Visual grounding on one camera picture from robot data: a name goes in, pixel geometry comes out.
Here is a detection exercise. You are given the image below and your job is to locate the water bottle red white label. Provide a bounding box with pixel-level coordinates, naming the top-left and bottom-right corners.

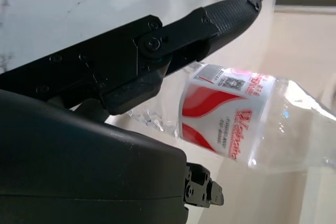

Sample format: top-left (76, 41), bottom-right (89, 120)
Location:
top-left (125, 61), bottom-right (336, 175)

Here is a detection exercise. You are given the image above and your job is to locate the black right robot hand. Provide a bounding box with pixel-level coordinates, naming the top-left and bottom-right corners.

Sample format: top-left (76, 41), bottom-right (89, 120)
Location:
top-left (0, 0), bottom-right (264, 224)

